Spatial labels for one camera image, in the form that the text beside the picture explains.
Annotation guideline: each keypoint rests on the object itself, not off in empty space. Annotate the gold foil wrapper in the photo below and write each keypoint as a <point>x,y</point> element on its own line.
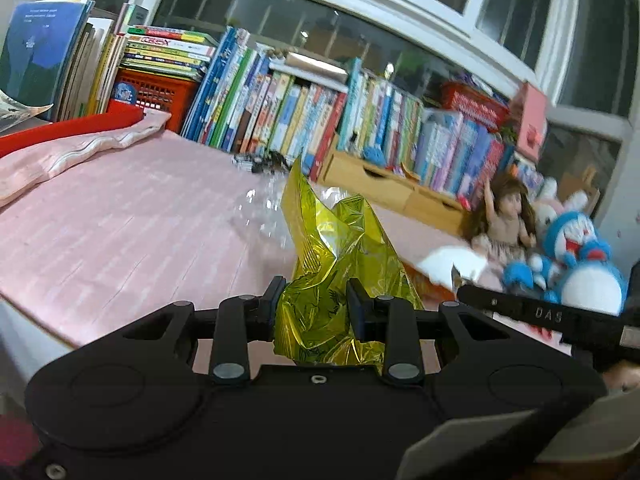
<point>330,260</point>

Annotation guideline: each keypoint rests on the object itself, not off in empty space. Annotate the pink folded cloth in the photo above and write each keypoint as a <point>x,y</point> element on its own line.
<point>60,160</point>

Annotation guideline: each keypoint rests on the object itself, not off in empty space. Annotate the row of tall picture books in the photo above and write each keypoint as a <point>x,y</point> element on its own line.
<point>260,105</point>

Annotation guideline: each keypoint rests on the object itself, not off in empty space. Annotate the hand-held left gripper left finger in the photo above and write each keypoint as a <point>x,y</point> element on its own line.
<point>274,302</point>

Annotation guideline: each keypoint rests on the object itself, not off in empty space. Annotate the pink box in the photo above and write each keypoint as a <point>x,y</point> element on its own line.
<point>531,120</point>

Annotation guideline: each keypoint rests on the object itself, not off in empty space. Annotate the flat stack of books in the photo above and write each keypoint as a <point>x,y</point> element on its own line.
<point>170,50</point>

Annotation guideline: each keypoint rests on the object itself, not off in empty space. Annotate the row of small colourful books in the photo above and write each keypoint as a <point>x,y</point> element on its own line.
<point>440,155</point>

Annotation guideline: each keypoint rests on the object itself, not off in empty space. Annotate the pink white rabbit plush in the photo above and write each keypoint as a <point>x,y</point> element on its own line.
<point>550,210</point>

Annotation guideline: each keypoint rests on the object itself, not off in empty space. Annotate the row of thin upright books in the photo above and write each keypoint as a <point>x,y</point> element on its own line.
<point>95,75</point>

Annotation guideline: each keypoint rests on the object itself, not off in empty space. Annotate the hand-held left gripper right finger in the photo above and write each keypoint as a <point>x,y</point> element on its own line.
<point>357,310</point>

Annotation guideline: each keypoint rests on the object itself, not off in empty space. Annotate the large blue cat plush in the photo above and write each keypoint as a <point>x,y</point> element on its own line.
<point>585,265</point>

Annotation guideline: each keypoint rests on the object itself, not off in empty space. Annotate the clear plastic wrapper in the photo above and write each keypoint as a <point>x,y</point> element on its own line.
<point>262,210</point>

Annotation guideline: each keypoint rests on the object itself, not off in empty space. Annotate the pink striped tablecloth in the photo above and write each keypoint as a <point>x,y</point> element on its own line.
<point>125,230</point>

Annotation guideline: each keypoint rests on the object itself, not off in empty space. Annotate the long-haired doll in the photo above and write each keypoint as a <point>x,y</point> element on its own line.
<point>502,220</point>

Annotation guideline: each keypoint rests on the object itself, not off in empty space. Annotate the large blue book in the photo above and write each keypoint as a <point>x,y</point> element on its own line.
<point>40,50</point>

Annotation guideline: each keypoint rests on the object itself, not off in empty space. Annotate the small blue cat plush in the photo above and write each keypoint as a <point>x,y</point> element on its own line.
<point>522,275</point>

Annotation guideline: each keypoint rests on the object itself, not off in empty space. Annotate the wooden drawer organizer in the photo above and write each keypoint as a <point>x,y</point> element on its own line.
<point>380,182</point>

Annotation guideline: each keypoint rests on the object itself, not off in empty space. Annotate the curled paper sheet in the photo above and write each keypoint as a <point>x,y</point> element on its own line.
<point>20,107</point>

